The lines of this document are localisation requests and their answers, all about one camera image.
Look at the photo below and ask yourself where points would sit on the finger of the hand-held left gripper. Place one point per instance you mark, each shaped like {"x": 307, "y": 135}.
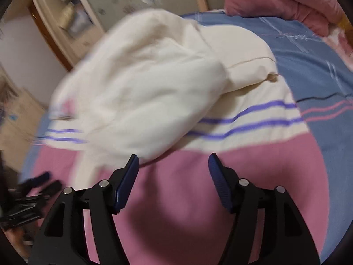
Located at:
{"x": 41, "y": 177}
{"x": 53, "y": 186}

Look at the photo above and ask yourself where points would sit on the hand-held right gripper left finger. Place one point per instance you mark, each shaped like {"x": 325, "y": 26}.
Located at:
{"x": 128, "y": 182}

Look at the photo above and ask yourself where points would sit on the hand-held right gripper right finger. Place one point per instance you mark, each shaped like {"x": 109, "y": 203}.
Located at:
{"x": 220, "y": 185}

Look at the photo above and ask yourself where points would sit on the pink and white hooded jacket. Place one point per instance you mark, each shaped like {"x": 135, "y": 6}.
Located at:
{"x": 138, "y": 88}

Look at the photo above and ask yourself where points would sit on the light wooden cabinet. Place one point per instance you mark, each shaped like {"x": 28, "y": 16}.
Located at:
{"x": 19, "y": 127}

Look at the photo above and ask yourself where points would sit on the clear plastic storage box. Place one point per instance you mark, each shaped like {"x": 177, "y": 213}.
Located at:
{"x": 80, "y": 22}

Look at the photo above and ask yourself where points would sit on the pink quilt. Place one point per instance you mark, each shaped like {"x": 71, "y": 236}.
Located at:
{"x": 275, "y": 0}

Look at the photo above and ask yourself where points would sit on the wooden headboard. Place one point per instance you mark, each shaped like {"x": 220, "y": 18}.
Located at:
{"x": 343, "y": 23}

